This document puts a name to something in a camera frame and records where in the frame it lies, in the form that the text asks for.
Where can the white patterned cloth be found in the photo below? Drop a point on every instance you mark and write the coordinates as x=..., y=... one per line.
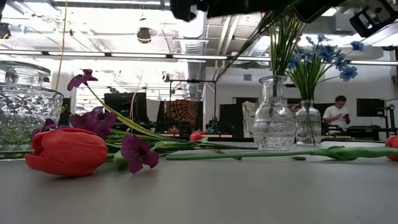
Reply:
x=247, y=115

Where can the red mandala tapestry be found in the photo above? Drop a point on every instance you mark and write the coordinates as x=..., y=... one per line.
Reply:
x=183, y=110

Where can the wide cut-glass vase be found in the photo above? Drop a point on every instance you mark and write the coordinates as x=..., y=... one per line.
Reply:
x=28, y=102

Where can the thin black stand frame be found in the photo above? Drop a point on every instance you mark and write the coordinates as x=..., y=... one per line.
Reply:
x=192, y=81

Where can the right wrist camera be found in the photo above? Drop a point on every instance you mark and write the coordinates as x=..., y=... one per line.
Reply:
x=373, y=15

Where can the small fallen green leaf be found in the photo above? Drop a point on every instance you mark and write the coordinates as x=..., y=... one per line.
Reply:
x=298, y=158

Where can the black tripod stand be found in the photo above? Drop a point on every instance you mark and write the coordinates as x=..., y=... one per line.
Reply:
x=391, y=119

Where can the red tulips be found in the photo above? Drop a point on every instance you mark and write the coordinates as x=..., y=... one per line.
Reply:
x=248, y=154

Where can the person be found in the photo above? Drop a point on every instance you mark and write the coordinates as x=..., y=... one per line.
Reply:
x=335, y=113

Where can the short red artificial tulip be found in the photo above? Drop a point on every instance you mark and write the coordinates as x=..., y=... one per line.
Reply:
x=196, y=136

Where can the large black monitor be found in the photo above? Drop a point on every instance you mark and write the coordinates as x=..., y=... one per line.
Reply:
x=122, y=104

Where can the black hanging dome fixture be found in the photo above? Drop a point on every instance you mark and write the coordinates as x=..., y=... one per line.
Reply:
x=144, y=35

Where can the silver ceiling duct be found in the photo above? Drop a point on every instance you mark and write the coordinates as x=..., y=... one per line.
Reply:
x=192, y=46

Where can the slim patterned glass vase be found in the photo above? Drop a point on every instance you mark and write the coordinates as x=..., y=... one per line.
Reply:
x=308, y=127

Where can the blue artificial flower bunch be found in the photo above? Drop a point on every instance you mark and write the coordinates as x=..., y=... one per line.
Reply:
x=308, y=81

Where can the small black wall monitor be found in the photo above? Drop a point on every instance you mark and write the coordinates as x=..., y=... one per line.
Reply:
x=370, y=107

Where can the bulbous patterned glass vase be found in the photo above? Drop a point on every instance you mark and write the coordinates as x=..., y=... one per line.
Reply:
x=273, y=124

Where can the black partition panel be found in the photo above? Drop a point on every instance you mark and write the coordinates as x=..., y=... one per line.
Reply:
x=231, y=119

